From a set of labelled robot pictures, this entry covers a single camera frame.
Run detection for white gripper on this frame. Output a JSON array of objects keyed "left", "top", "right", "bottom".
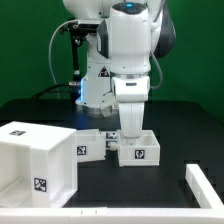
[{"left": 119, "top": 102, "right": 145, "bottom": 139}]

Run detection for white drawer box with knob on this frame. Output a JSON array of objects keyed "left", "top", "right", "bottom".
[{"left": 109, "top": 130, "right": 160, "bottom": 167}]

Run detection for large white drawer housing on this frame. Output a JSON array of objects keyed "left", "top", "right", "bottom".
[{"left": 0, "top": 122, "right": 77, "bottom": 208}]

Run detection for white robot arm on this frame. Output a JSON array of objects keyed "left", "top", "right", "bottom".
[{"left": 62, "top": 0, "right": 176, "bottom": 139}]

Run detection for small white drawer box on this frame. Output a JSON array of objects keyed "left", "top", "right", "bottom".
[{"left": 76, "top": 129, "right": 106, "bottom": 162}]

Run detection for white marker tag plate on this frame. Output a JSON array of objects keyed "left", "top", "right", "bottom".
[{"left": 100, "top": 131, "right": 117, "bottom": 150}]

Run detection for white L-shaped table fence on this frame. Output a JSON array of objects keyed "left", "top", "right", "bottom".
[{"left": 0, "top": 164, "right": 224, "bottom": 224}]

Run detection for black cables at base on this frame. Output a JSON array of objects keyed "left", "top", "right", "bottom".
[{"left": 31, "top": 82, "right": 82, "bottom": 101}]

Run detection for black camera on stand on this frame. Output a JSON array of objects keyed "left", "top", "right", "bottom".
[{"left": 78, "top": 19, "right": 101, "bottom": 33}]

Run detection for black camera stand pole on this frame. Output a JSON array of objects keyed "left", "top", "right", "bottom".
[{"left": 69, "top": 24, "right": 82, "bottom": 101}]

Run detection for grey cable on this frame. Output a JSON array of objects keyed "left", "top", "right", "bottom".
[{"left": 48, "top": 19, "right": 80, "bottom": 87}]

